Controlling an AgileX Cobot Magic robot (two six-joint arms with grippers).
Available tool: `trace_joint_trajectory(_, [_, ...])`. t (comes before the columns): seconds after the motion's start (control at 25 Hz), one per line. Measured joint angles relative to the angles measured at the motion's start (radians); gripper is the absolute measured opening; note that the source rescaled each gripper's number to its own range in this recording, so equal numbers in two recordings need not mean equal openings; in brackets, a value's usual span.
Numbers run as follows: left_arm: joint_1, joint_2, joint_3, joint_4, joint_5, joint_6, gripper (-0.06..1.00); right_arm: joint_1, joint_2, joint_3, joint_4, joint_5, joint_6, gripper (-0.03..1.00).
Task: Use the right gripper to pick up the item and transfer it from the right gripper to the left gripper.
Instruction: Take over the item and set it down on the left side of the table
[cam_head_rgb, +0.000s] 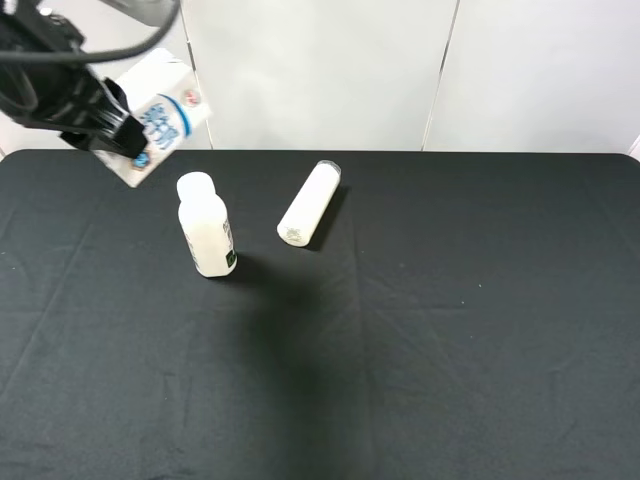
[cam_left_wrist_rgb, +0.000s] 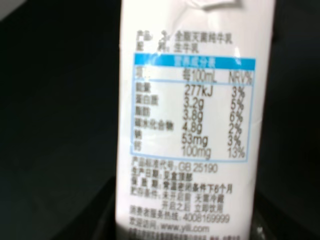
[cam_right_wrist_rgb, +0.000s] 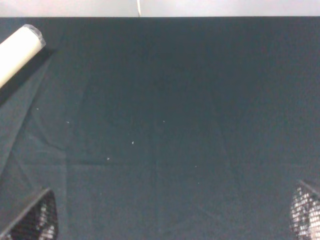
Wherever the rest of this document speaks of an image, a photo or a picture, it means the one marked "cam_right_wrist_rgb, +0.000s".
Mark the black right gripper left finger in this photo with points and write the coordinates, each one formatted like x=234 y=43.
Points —
x=33 y=217

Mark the black tablecloth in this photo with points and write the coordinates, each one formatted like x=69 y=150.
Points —
x=165 y=128

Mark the white cylindrical tube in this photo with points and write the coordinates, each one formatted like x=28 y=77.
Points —
x=18 y=49

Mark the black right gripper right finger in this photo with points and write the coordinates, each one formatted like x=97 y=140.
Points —
x=305 y=211

